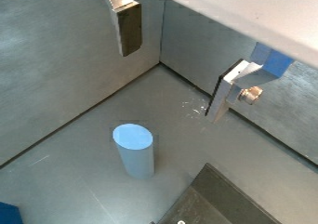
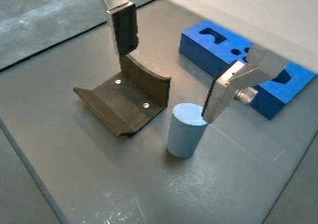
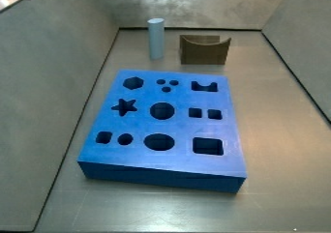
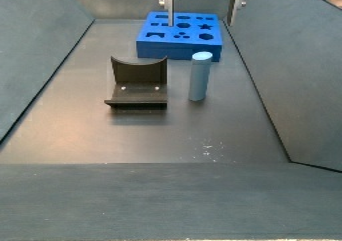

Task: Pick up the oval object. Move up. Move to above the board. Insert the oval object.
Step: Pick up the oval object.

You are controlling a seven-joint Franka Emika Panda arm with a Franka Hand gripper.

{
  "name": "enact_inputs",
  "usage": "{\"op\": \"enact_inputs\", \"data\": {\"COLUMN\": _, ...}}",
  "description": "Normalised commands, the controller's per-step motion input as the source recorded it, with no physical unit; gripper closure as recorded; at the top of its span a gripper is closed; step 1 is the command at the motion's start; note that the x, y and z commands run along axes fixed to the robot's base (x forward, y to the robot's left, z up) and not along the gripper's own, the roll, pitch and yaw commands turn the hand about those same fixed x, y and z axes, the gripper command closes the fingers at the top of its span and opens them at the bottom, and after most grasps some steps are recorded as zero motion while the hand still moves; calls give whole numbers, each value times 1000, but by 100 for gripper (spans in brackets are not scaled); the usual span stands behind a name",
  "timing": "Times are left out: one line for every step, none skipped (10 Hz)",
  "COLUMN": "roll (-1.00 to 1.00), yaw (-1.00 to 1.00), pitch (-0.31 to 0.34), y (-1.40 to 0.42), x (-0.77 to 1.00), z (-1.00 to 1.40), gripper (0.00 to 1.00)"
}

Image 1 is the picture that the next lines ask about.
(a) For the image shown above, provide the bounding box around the dark grey curved holder block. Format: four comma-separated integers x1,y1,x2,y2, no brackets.
156,163,281,224

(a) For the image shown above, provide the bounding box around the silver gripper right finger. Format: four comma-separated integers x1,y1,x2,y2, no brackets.
204,43,293,122

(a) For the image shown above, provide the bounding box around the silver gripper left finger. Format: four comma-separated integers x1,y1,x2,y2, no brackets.
105,0,142,57

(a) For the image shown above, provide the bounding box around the light blue oval cylinder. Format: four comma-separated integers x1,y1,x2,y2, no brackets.
112,124,153,178

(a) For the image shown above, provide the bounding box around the blue foam shape board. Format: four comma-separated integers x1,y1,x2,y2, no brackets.
0,202,23,224

